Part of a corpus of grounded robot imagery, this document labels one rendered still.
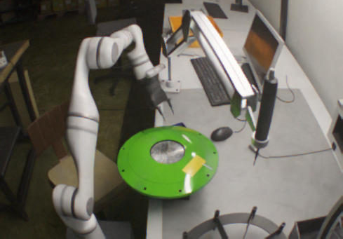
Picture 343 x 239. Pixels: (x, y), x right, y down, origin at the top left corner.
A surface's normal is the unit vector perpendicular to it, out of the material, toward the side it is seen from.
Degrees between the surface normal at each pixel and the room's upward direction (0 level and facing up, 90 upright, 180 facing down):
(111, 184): 0
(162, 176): 14
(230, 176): 0
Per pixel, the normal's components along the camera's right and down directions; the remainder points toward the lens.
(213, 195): -0.04, -0.80
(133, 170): -0.33, -0.62
